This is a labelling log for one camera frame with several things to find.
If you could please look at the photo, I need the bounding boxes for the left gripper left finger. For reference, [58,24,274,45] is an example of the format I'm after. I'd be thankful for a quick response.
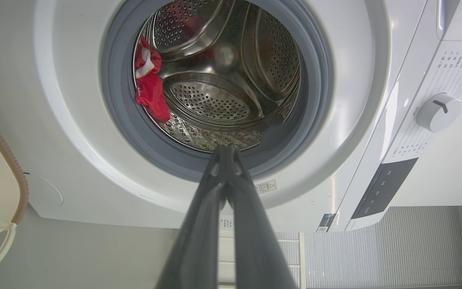
[156,147,227,289]

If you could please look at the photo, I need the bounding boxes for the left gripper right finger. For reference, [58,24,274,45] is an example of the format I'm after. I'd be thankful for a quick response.
[226,145,298,289]

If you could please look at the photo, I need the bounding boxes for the red garment with white trim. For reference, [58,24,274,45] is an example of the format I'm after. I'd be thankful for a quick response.
[134,35,171,123]

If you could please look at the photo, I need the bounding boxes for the black washer display panel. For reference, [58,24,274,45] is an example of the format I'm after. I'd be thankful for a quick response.
[351,157,419,220]

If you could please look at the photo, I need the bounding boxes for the stainless steel washing machine drum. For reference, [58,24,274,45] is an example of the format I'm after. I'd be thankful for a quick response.
[133,0,302,152]

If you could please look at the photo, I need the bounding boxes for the white control dial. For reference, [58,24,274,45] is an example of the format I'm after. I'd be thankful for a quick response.
[416,93,462,133]

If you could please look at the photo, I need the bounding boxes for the grey warning sticker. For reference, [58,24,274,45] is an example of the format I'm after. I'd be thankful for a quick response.
[254,180,277,195]

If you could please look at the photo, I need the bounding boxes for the black QR code label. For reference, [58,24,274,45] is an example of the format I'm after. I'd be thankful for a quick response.
[316,214,336,233]

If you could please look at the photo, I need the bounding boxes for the white window blinds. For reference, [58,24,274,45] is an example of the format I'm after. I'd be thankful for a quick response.
[305,207,462,287]

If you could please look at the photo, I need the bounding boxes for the grey rubber door gasket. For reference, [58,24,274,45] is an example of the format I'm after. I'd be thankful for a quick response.
[102,0,334,182]

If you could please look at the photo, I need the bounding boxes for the round white filter cover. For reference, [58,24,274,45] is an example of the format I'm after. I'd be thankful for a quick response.
[24,173,64,208]

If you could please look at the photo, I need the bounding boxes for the white front-load washing machine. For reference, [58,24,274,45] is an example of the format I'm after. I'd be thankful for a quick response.
[0,0,462,233]

